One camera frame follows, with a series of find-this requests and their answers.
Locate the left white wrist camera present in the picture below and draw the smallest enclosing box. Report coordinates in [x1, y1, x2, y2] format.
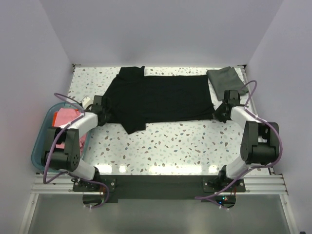
[81, 96, 93, 109]

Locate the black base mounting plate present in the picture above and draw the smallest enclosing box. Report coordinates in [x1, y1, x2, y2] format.
[71, 175, 231, 203]

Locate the aluminium frame rail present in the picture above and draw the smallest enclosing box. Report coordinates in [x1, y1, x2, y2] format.
[31, 175, 288, 195]

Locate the black t shirt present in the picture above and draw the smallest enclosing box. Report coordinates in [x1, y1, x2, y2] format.
[103, 67, 215, 134]

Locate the teal plastic laundry basket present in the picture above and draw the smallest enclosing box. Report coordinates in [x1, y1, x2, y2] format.
[31, 102, 92, 173]

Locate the folded grey t shirt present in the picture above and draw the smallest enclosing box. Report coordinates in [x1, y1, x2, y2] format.
[206, 66, 249, 101]

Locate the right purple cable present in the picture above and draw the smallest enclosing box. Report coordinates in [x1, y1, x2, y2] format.
[195, 79, 284, 202]

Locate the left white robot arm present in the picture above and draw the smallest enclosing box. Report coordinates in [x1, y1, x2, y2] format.
[41, 93, 112, 191]

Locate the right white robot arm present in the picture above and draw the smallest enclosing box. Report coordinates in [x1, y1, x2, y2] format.
[214, 90, 282, 192]

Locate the purple cable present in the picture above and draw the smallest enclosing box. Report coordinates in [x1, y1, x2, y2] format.
[195, 79, 284, 202]
[42, 92, 108, 208]

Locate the orange garment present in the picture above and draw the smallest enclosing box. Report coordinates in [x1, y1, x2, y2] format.
[52, 112, 58, 127]

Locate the pink t shirt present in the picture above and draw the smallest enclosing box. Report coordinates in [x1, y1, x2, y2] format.
[54, 108, 87, 154]

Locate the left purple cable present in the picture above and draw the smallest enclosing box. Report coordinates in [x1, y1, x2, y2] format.
[42, 92, 108, 208]

